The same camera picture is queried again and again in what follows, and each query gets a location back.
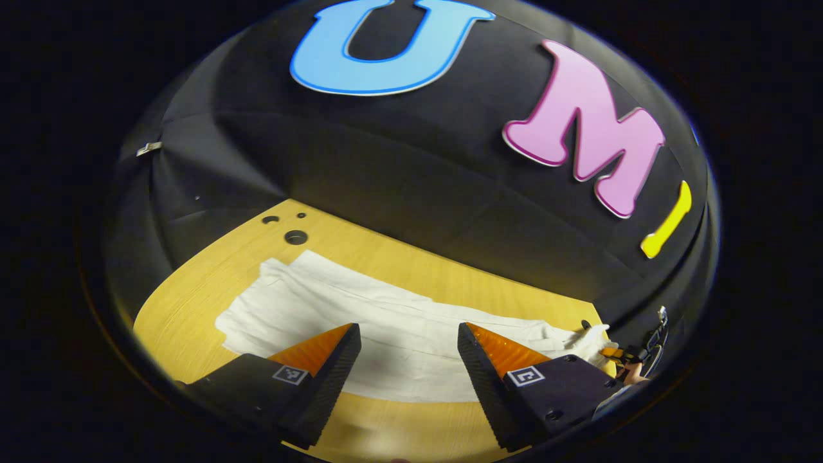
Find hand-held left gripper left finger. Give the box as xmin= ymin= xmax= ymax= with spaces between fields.
xmin=183 ymin=323 xmax=363 ymax=451

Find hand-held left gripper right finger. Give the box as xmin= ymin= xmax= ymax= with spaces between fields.
xmin=457 ymin=322 xmax=628 ymax=453

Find white jeans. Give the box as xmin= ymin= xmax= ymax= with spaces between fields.
xmin=215 ymin=250 xmax=618 ymax=404

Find black backdrop cloth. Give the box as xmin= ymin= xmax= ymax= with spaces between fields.
xmin=103 ymin=0 xmax=721 ymax=338

